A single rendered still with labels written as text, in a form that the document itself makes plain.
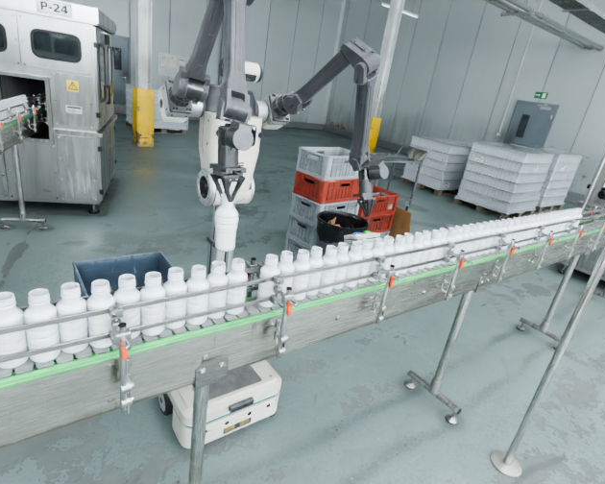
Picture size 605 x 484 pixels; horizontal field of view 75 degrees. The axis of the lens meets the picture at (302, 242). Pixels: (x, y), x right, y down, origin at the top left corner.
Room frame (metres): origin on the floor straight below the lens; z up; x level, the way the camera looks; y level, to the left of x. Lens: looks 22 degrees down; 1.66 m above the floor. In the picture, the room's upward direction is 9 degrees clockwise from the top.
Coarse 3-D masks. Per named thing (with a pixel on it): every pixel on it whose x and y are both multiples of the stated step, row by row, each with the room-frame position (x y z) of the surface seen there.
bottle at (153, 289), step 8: (152, 272) 0.87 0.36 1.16; (152, 280) 0.84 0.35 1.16; (160, 280) 0.86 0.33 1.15; (144, 288) 0.84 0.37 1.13; (152, 288) 0.84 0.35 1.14; (160, 288) 0.86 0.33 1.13; (144, 296) 0.83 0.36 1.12; (152, 296) 0.83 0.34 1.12; (160, 296) 0.84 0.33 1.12; (152, 304) 0.83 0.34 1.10; (160, 304) 0.84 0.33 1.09; (144, 312) 0.83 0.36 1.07; (152, 312) 0.83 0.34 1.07; (160, 312) 0.84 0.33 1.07; (144, 320) 0.83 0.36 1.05; (152, 320) 0.83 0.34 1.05; (160, 320) 0.84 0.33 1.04; (152, 328) 0.83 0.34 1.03; (160, 328) 0.84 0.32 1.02
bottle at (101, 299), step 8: (96, 280) 0.79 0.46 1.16; (104, 280) 0.80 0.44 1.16; (96, 288) 0.76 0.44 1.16; (104, 288) 0.77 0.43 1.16; (96, 296) 0.76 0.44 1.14; (104, 296) 0.77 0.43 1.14; (112, 296) 0.80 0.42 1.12; (88, 304) 0.75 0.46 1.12; (96, 304) 0.75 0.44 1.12; (104, 304) 0.76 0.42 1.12; (112, 304) 0.78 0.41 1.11; (88, 320) 0.76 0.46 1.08; (96, 320) 0.75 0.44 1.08; (104, 320) 0.76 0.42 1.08; (88, 328) 0.76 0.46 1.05; (96, 328) 0.75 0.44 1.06; (104, 328) 0.76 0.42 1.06; (88, 336) 0.76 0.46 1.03; (96, 344) 0.75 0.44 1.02; (104, 344) 0.76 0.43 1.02
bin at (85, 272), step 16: (128, 256) 1.34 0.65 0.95; (144, 256) 1.38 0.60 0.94; (160, 256) 1.41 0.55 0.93; (80, 272) 1.24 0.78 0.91; (96, 272) 1.27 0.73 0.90; (112, 272) 1.31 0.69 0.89; (128, 272) 1.34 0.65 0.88; (144, 272) 1.38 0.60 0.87; (160, 272) 1.41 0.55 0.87; (80, 288) 1.13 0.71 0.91; (112, 288) 1.31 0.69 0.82
